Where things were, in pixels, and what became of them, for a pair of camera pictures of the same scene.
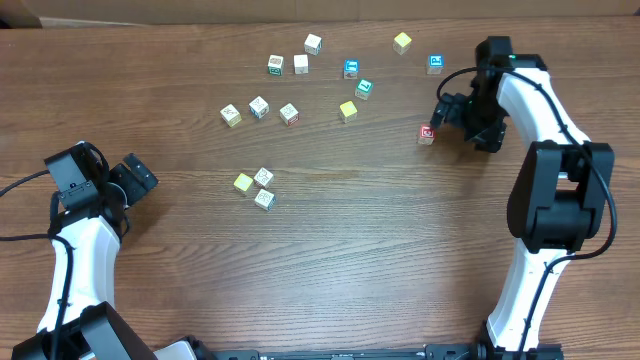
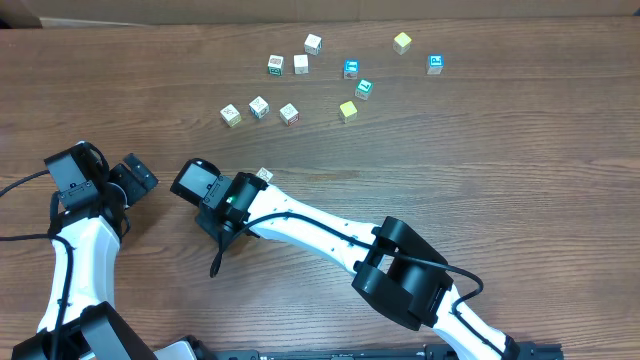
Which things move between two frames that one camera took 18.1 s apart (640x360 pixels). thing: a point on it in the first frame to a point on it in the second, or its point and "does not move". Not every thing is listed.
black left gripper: (138, 174) does not move
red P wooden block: (289, 114) does not move
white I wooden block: (264, 179) does not move
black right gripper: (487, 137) to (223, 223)
